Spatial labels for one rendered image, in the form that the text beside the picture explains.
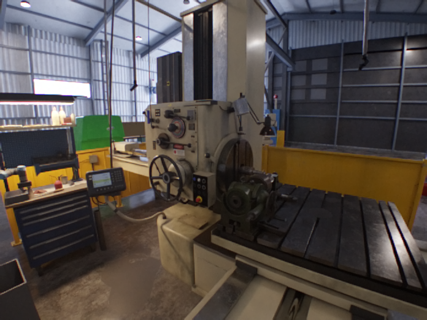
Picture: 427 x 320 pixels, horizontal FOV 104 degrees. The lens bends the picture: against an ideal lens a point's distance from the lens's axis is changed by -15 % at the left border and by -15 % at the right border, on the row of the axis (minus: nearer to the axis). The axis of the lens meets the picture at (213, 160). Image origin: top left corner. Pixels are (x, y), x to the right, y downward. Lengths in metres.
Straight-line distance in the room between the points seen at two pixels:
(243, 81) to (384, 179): 2.67
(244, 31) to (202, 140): 1.22
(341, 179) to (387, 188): 0.67
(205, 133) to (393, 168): 2.97
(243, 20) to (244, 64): 0.44
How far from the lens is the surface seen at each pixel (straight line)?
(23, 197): 2.72
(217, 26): 2.43
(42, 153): 3.13
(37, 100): 2.89
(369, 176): 3.72
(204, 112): 1.50
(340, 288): 1.35
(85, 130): 5.30
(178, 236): 2.14
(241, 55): 2.17
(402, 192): 3.85
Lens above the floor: 1.75
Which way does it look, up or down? 12 degrees down
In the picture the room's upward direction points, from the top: straight up
